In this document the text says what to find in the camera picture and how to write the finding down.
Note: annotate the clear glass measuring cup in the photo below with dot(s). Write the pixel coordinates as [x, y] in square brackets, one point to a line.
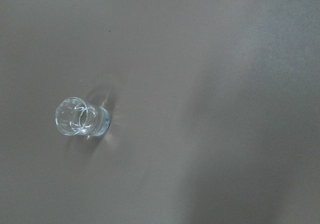
[74, 116]

